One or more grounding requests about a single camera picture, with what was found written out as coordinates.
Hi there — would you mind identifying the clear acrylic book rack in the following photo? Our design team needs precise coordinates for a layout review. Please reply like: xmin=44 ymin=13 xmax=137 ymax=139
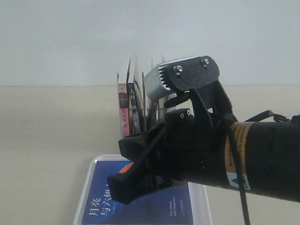
xmin=116 ymin=70 xmax=169 ymax=141

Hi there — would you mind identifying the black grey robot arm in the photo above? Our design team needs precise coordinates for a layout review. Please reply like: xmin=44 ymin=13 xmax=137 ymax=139
xmin=107 ymin=82 xmax=300 ymax=204

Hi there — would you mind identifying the pink and teal spine book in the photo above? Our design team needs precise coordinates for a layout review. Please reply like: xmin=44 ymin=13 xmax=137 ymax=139
xmin=117 ymin=54 xmax=131 ymax=139

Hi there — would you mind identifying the white plastic tray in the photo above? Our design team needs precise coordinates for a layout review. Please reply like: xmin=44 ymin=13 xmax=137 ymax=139
xmin=73 ymin=154 xmax=212 ymax=225

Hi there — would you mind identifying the dark brown spine book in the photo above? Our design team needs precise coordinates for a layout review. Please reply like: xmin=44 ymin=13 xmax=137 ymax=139
xmin=145 ymin=55 xmax=159 ymax=130

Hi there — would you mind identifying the dark blue cover book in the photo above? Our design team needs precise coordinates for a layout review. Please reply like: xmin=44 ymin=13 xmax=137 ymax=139
xmin=81 ymin=160 xmax=194 ymax=225

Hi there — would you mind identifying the black spine white text book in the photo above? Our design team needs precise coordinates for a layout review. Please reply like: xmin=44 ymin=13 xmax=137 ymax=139
xmin=127 ymin=54 xmax=143 ymax=135

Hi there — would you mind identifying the black cable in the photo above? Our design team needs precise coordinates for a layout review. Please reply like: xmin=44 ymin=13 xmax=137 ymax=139
xmin=130 ymin=109 xmax=291 ymax=225

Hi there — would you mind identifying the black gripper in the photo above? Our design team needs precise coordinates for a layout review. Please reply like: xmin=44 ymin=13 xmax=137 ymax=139
xmin=107 ymin=82 xmax=234 ymax=204

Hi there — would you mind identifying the white grey spine book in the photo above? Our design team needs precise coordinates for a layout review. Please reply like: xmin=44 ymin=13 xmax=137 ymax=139
xmin=160 ymin=53 xmax=179 ymax=113

